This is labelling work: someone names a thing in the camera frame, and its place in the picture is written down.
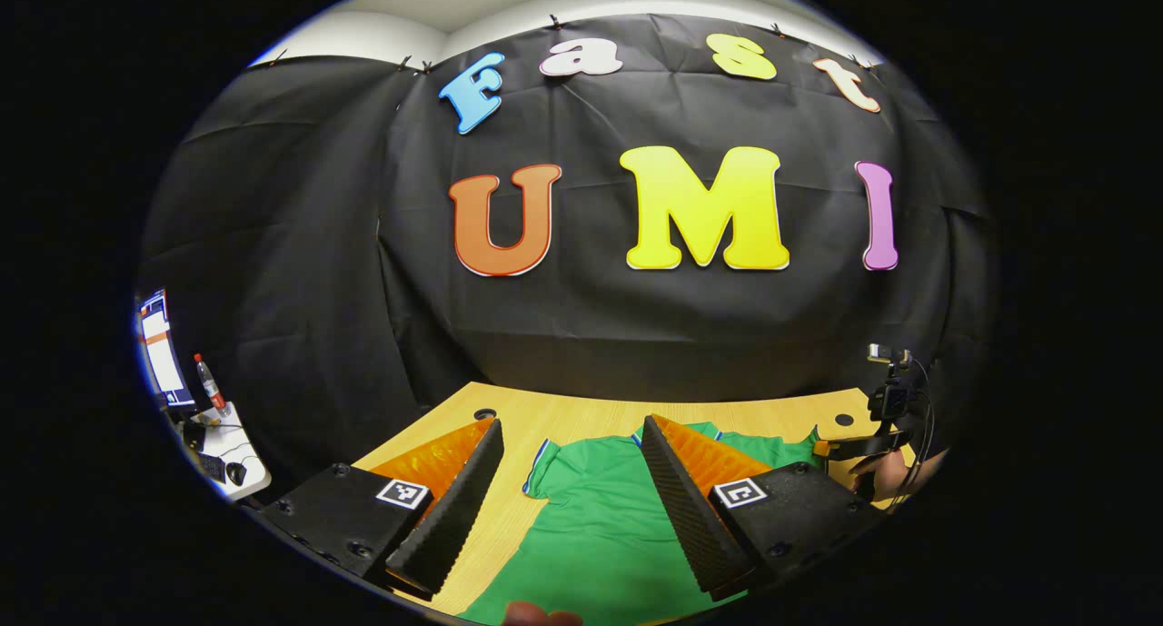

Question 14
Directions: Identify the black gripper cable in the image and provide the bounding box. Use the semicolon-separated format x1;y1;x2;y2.
907;358;939;500

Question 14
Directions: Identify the black backdrop cloth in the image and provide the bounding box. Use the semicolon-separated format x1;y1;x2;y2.
136;13;996;482

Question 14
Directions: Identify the computer monitor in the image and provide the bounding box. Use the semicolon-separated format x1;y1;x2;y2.
136;288;196;411

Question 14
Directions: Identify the red capped drink bottle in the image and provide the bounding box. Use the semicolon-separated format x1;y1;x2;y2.
193;353;228;418

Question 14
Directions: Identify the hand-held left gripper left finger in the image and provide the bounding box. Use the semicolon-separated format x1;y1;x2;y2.
259;415;505;602

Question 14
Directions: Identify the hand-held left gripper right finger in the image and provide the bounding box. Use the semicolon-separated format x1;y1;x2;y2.
641;414;890;603

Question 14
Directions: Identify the green T-shirt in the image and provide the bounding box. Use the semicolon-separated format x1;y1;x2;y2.
457;422;823;626

